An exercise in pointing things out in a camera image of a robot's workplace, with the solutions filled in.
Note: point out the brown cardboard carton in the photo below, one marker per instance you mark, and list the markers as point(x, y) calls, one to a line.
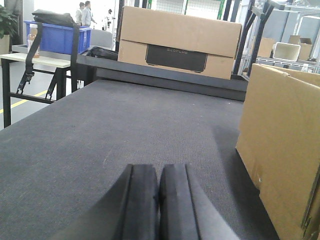
point(279, 144)

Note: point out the white plastic bin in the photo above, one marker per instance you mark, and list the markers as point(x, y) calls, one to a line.
point(286, 51)

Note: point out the small distant cardboard box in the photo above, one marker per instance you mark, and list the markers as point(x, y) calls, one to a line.
point(305, 46)

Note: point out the dark grey conveyor belt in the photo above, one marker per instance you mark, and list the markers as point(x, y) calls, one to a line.
point(57, 162)

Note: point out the person in white shirt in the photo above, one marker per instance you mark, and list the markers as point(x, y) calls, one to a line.
point(79, 13)

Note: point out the potted green plant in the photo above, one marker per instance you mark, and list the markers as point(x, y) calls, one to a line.
point(8, 29)

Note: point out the white top black table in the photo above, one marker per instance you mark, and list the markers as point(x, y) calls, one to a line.
point(55, 64)

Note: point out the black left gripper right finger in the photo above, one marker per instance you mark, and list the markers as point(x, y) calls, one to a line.
point(186, 213)

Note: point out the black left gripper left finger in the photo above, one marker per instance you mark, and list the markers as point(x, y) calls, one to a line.
point(128, 211)

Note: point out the printed cardboard box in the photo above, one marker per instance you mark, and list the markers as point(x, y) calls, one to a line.
point(178, 42)

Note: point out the black bag with straps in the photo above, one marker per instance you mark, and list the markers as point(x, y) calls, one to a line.
point(34, 38)

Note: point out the blue crate on table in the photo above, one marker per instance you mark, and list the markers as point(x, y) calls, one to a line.
point(59, 39)

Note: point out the person in grey shirt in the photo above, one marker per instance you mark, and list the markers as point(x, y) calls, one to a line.
point(87, 17)

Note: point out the metal wire shelf rack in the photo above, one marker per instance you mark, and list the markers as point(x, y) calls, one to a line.
point(271, 21)

